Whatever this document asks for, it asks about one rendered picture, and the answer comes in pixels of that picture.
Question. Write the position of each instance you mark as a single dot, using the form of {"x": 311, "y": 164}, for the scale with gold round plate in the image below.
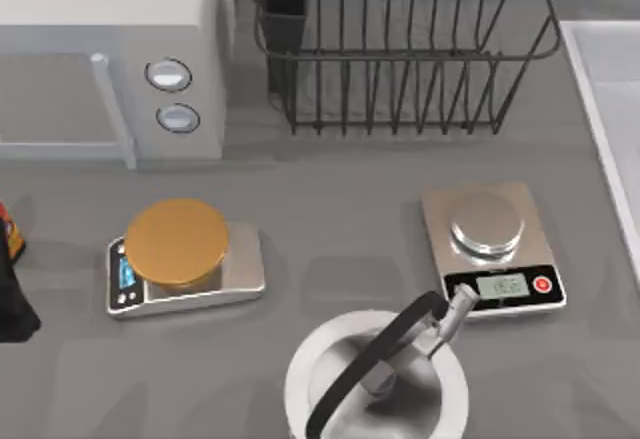
{"x": 177, "y": 246}

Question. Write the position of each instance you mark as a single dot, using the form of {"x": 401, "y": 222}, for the round microwave knob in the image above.
{"x": 168, "y": 74}
{"x": 177, "y": 118}

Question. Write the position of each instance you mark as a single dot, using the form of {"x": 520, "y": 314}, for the scale with silver round plate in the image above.
{"x": 487, "y": 239}

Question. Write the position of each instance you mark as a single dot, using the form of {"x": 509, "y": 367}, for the black cutlery holder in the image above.
{"x": 282, "y": 14}

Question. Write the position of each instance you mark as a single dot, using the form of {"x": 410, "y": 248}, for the pale microwave oven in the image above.
{"x": 100, "y": 9}

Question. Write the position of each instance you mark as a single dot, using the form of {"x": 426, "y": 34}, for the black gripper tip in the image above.
{"x": 12, "y": 289}

